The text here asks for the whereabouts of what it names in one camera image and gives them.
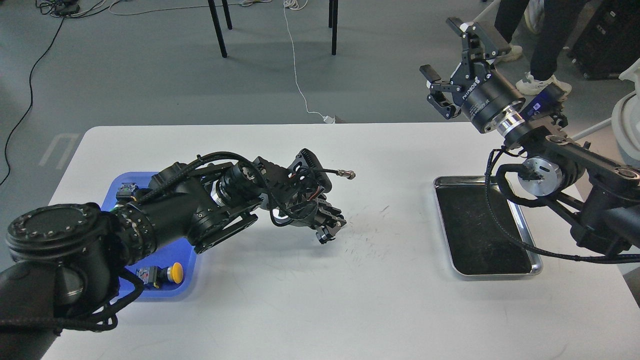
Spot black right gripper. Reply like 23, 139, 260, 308
419, 17, 525, 135

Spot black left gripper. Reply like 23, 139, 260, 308
273, 197, 346, 244

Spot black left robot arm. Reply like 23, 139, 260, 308
0, 148, 355, 360

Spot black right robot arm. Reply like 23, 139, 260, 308
420, 17, 639, 264

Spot blue plastic tray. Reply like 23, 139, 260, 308
101, 171, 197, 302

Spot silver metal tray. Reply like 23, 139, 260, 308
433, 175, 543, 281

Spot person in black trousers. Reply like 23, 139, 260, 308
494, 0, 587, 96

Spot black table legs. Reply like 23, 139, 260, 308
208, 0, 340, 58

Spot black equipment case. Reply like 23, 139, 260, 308
569, 0, 640, 80

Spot white office chair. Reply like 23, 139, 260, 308
570, 59, 640, 251

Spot white power cable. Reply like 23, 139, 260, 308
283, 0, 337, 124

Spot yellow push button switch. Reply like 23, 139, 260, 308
135, 262, 185, 289

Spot green push button switch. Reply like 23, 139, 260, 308
115, 182, 138, 204

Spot black floor cable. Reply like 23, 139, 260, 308
0, 0, 121, 185

